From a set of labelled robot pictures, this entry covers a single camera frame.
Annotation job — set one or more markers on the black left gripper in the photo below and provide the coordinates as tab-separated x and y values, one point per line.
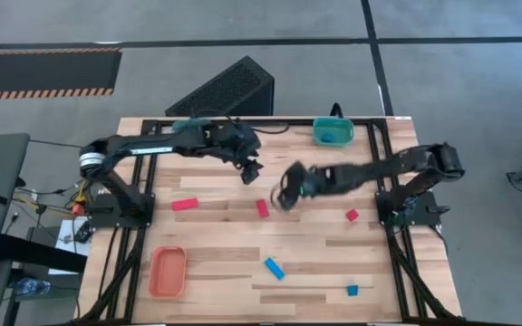
238	142

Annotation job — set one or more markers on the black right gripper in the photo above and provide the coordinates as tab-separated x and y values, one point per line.
313	181

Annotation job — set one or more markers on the medium red block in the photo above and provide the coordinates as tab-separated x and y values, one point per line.
263	208

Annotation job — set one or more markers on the small blue block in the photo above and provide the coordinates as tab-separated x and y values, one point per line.
329	137

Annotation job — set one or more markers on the red cube block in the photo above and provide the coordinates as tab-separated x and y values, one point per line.
352	215

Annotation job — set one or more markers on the long red block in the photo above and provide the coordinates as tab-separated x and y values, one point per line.
185	204

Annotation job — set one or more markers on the long blue block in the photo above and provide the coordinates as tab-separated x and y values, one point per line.
274	269

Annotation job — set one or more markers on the blue cube block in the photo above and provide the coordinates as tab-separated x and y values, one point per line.
352	290

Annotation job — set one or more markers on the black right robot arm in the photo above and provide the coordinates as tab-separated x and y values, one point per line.
379	169

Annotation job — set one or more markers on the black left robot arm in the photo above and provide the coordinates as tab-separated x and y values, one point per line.
152	146

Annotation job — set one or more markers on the green plastic bin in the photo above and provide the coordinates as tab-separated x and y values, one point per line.
345	136

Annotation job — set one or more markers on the teal plastic bin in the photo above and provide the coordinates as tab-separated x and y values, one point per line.
188	123

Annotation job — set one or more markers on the black mesh computer case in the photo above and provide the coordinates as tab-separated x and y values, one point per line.
229	90

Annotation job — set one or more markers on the orange plastic bin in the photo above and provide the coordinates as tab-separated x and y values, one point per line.
167	272

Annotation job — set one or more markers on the orange connector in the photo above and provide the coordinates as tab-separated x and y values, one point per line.
77	209

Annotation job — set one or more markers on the white paper sheet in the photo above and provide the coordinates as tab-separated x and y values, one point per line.
64	235

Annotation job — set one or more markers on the black mat with orange stripes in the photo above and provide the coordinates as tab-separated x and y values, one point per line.
39	72

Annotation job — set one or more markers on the clear water bottle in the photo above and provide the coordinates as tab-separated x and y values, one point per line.
32	286

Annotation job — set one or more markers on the black side table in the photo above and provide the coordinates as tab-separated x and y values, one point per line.
2	154

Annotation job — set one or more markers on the black aluminium table frame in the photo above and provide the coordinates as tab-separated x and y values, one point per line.
288	121

